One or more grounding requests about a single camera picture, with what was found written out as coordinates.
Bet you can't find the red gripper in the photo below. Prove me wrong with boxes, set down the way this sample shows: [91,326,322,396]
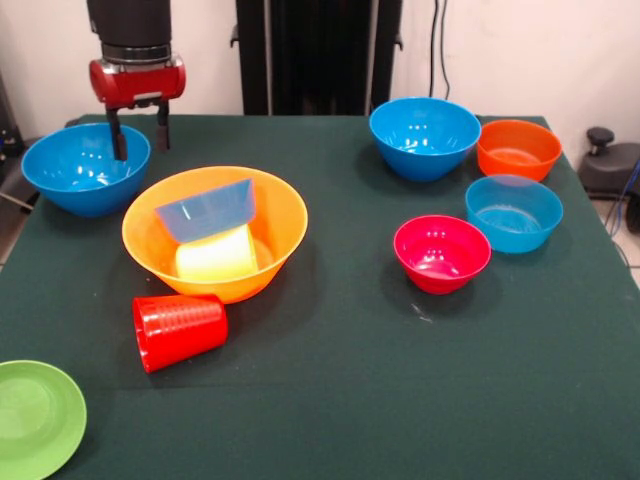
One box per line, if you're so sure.
[88,55,188,162]

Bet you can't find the large blue bowl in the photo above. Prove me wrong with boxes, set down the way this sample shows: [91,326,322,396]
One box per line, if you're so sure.
[20,122,152,219]
[368,96,483,183]

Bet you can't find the small blue bowl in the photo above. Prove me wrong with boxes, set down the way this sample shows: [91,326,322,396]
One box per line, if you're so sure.
[154,178,259,245]
[464,174,565,255]

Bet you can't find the yellow cup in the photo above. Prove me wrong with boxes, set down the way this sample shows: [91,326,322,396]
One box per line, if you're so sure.
[175,224,260,281]

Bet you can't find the large yellow bowl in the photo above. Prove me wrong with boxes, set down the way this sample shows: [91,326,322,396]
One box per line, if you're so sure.
[121,165,309,305]

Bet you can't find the red cup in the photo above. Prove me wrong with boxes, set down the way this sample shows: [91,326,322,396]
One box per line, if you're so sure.
[132,293,229,374]

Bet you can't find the green bowl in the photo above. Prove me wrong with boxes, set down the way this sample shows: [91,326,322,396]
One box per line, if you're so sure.
[0,360,88,480]

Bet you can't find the pink bowl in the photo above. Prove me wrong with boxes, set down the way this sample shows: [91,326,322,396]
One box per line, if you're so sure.
[392,214,493,295]

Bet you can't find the black equipment case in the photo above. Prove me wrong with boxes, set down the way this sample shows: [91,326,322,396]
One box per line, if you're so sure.
[0,69,25,159]

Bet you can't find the black stand base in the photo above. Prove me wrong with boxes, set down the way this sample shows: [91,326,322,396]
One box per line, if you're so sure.
[578,126,640,201]
[0,144,41,211]

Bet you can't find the dark green tablecloth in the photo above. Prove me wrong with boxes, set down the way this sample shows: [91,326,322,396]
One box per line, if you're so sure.
[0,113,640,480]

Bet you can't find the orange bowl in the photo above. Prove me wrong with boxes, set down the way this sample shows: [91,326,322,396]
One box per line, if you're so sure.
[476,119,564,183]

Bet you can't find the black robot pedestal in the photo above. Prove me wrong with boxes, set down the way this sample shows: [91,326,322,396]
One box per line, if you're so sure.
[230,0,405,117]

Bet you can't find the black wall cable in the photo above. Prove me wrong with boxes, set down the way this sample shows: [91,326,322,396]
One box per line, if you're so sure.
[429,0,454,101]

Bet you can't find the blue cable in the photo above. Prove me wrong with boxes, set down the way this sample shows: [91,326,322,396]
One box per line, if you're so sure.
[604,164,640,241]

